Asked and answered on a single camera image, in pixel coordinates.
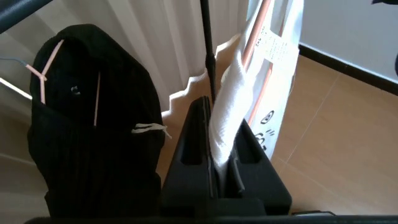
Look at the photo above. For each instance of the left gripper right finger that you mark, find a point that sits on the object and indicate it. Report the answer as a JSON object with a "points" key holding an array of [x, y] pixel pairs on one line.
{"points": [[264, 180]]}

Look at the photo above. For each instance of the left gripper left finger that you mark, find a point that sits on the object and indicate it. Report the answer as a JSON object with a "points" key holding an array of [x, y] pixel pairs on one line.
{"points": [[186, 180]]}

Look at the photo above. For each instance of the white printed T-shirt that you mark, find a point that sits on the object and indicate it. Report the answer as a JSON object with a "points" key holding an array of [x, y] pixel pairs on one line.
{"points": [[230, 118]]}

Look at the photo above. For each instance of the pink clothes hanger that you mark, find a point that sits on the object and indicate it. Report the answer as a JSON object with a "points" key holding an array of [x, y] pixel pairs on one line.
{"points": [[256, 31], [42, 90]]}

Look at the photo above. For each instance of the black shorts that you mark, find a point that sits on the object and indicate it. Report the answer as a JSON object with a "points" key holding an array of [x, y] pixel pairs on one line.
{"points": [[93, 161]]}

